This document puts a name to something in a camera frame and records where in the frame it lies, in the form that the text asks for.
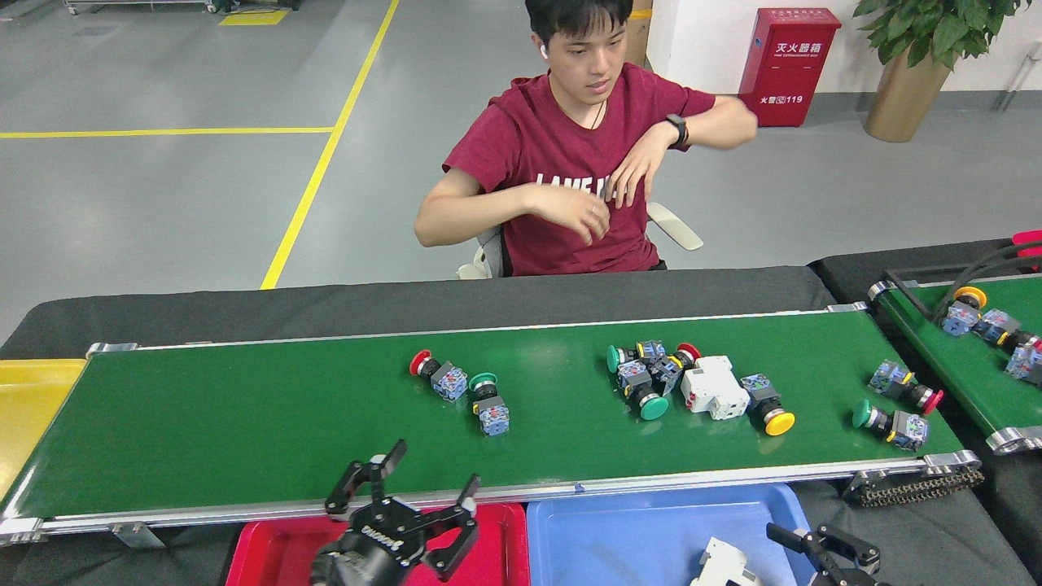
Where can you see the green conveyor belt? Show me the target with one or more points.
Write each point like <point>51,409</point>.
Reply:
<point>961,382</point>
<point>244,423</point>

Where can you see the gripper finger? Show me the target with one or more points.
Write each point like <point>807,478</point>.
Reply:
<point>456,537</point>
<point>794,539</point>
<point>366,484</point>
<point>855,552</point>

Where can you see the brown cardboard box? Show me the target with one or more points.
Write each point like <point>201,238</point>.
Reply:
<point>639,32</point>

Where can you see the red fire extinguisher box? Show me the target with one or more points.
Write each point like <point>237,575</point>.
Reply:
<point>790,73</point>

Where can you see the red plastic bin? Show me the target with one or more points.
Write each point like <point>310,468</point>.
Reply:
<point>1030,248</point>

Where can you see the grey office chair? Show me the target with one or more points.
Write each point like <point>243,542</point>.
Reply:
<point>676,228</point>

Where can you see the black table cloth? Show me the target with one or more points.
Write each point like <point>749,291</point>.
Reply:
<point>847,264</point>
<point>326,305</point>

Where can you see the metal wheeled rack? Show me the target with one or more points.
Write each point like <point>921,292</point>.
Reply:
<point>138,5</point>

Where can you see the person's left hand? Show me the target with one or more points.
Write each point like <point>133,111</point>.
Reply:
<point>639,167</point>

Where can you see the person's left forearm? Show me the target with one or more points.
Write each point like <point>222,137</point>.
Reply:
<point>720,122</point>

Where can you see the red plastic tray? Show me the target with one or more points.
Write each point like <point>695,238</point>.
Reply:
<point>277,553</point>

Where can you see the blue plastic tray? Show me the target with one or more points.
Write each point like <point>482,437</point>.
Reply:
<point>619,537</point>

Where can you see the black metal guide frame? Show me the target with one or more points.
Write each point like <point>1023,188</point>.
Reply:
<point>910,295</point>

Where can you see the white circuit breaker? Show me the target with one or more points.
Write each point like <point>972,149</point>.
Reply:
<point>715,389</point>
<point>724,566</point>

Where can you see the person's right forearm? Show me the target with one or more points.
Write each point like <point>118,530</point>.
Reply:
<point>480,212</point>

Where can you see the grey metal pipe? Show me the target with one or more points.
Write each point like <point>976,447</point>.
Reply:
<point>1019,77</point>

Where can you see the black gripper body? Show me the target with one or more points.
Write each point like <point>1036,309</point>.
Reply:
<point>378,541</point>

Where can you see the person's right hand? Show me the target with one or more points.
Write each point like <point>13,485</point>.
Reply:
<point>570,207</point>

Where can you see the gold plant pot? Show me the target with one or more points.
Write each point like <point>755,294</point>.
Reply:
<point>904,102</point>

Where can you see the dark machine base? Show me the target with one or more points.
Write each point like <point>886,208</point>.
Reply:
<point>260,4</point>

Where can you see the yellow plastic tray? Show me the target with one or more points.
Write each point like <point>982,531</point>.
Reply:
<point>32,407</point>

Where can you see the person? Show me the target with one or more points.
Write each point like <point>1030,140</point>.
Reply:
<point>521,138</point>

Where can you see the black wristwatch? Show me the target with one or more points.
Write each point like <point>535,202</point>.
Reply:
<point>677,132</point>

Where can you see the green leafy plant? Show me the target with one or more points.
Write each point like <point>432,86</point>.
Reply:
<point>928,24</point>

